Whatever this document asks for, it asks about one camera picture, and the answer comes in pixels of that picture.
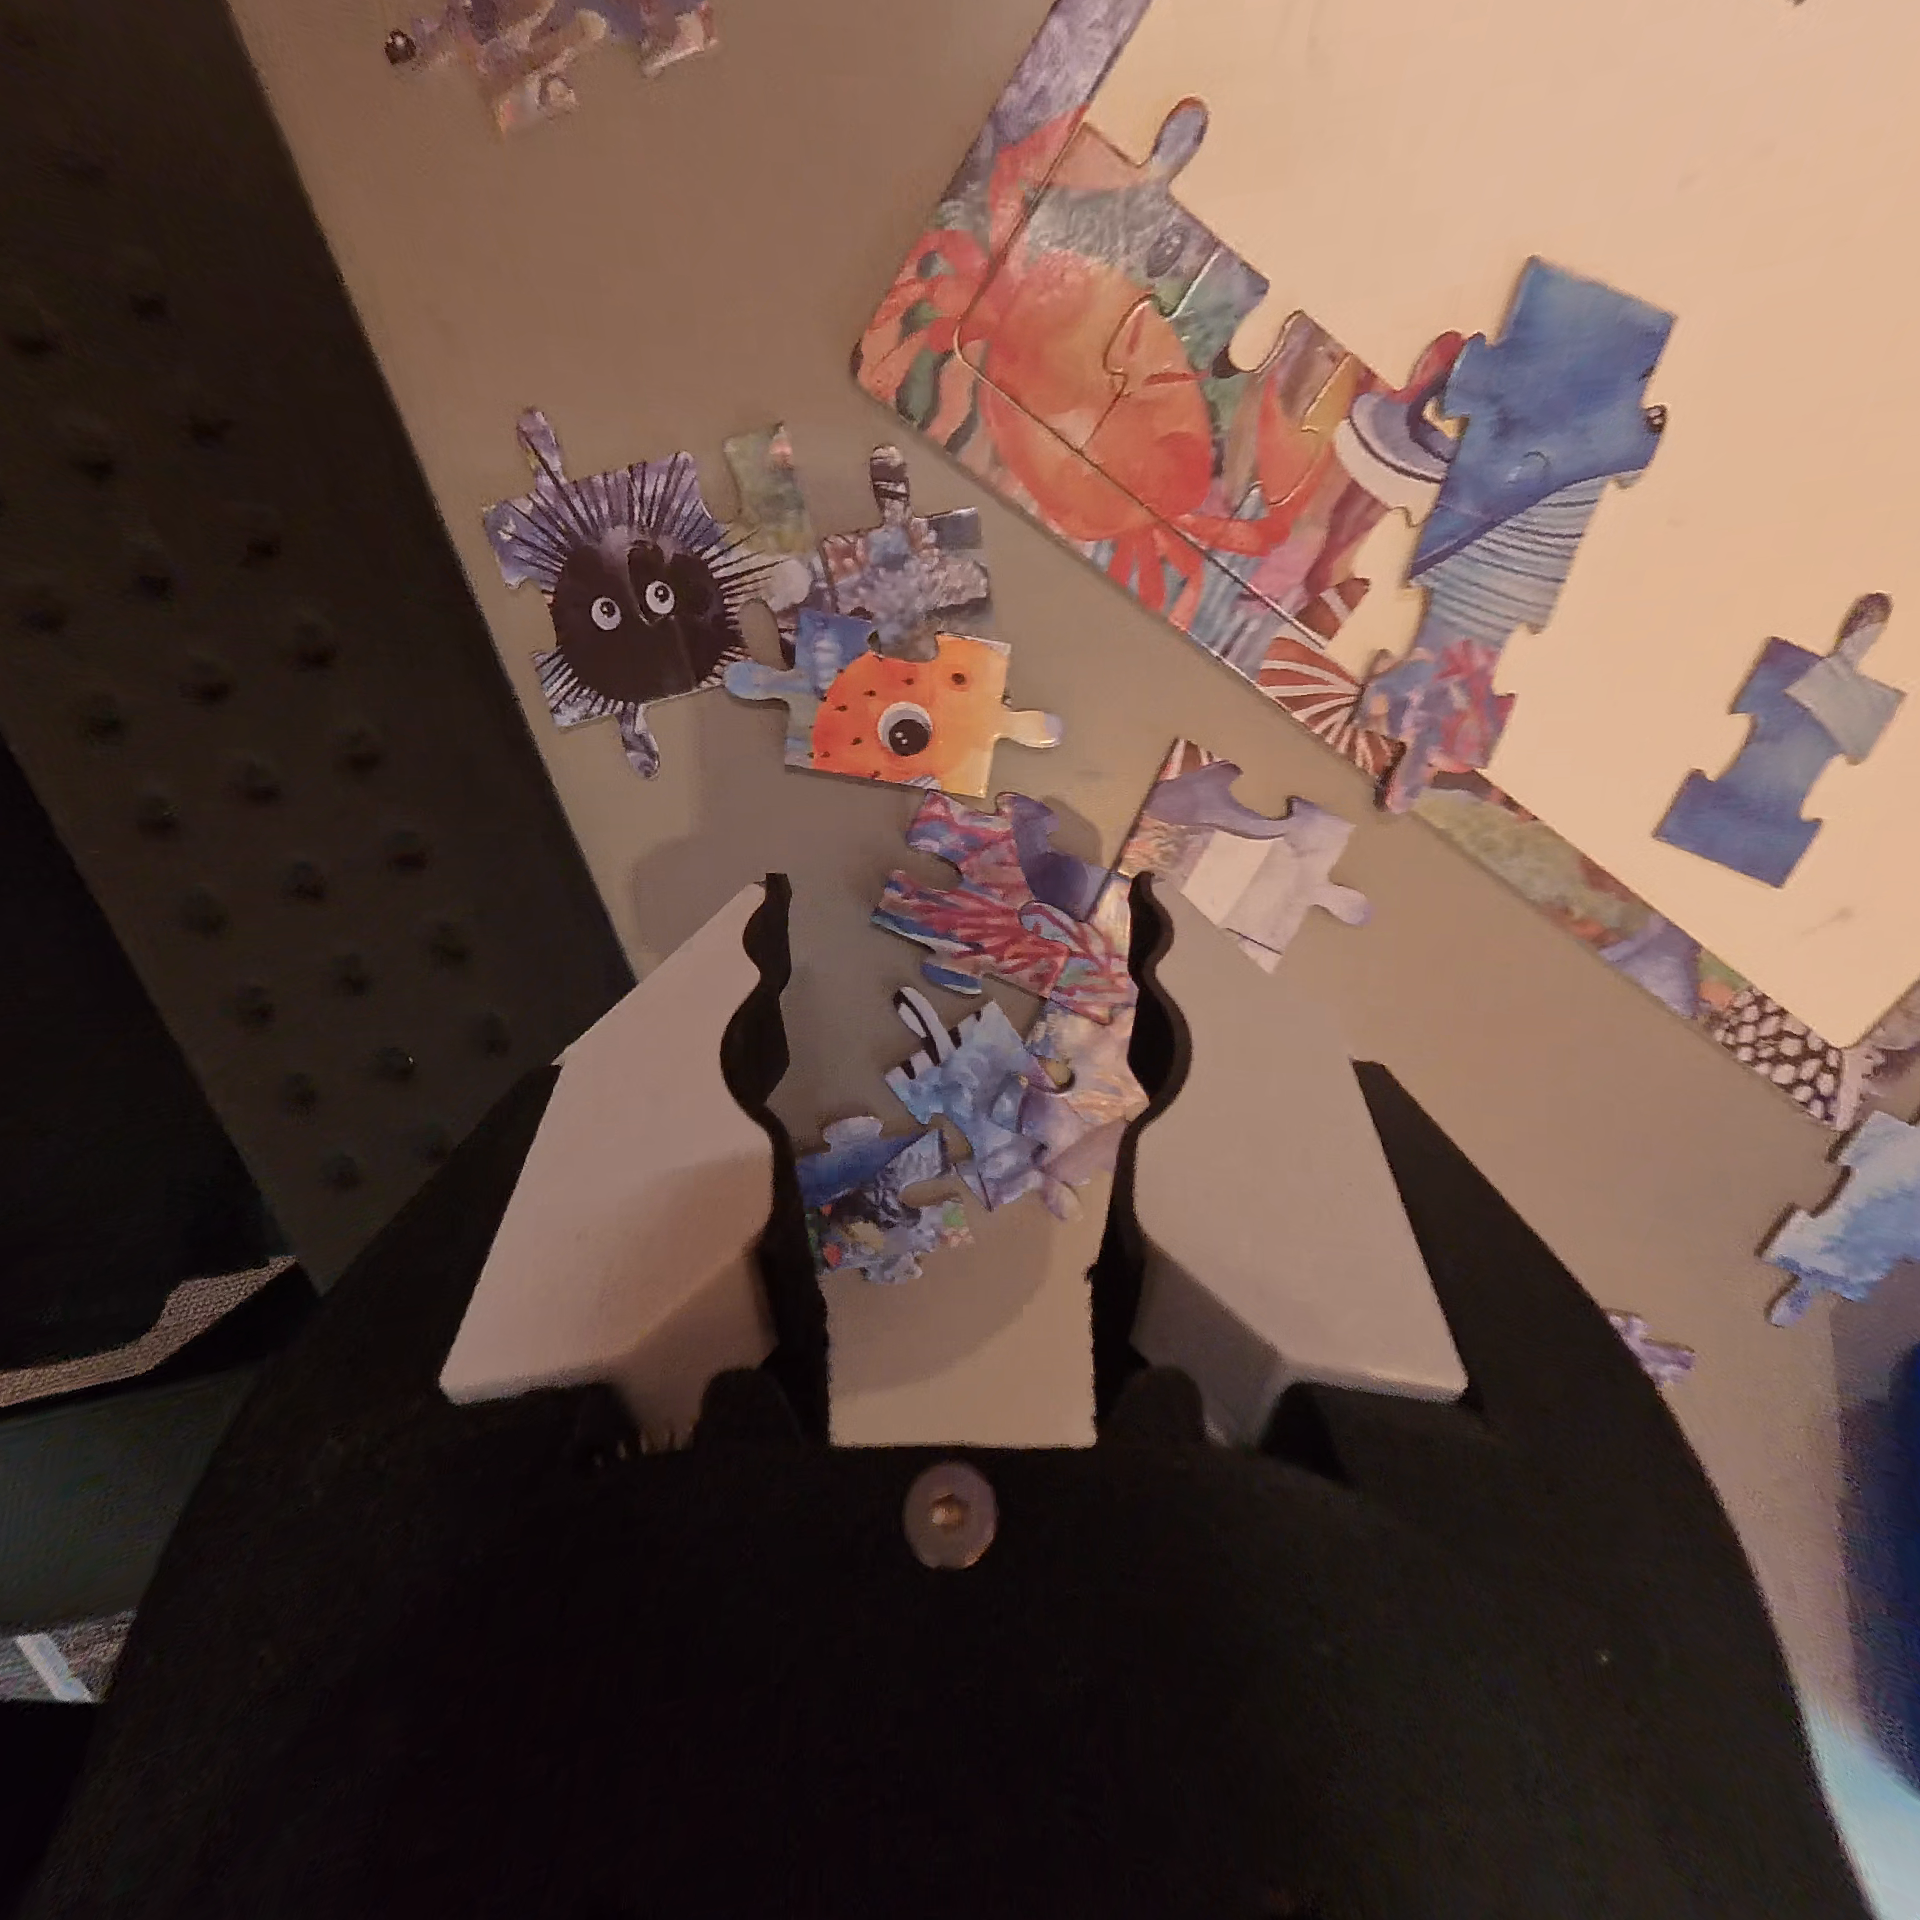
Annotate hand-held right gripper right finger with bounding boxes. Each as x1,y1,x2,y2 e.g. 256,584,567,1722
1084,874,1470,1450

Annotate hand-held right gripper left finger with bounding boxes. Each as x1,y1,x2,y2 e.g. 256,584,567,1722
440,874,832,1450

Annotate pale blue splash puzzle piece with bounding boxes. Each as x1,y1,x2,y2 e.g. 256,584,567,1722
1762,1110,1920,1328

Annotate dark blue striped puzzle piece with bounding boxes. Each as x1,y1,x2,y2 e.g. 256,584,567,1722
1655,592,1907,887

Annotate striped whale belly puzzle piece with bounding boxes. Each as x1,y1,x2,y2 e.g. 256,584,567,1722
1402,456,1610,607

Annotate dark blue whale eye piece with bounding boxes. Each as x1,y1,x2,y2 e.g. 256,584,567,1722
1418,256,1681,518

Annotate sea print jigsaw puzzle board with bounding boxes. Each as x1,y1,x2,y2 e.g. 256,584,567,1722
854,0,1920,1127

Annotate pale blue purple puzzle piece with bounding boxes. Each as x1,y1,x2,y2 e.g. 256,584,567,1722
998,1000,1155,1226

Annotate pale blue zebra-striped puzzle piece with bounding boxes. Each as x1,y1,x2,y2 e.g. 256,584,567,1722
884,988,1067,1186

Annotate grey blue white puzzle piece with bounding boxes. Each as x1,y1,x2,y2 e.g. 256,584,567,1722
1178,796,1375,975

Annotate small blue purple puzzle piece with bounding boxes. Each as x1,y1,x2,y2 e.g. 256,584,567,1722
1602,1310,1702,1386

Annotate orange pufferfish puzzle piece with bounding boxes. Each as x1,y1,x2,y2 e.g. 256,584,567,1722
726,607,1065,800

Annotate black spiny fish puzzle piece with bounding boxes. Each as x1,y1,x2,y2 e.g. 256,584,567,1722
482,406,819,781

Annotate black mesh chair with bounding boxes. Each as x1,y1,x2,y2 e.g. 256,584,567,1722
0,0,640,1354

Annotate joined orange crab puzzle pieces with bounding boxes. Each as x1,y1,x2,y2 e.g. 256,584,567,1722
960,96,1420,634

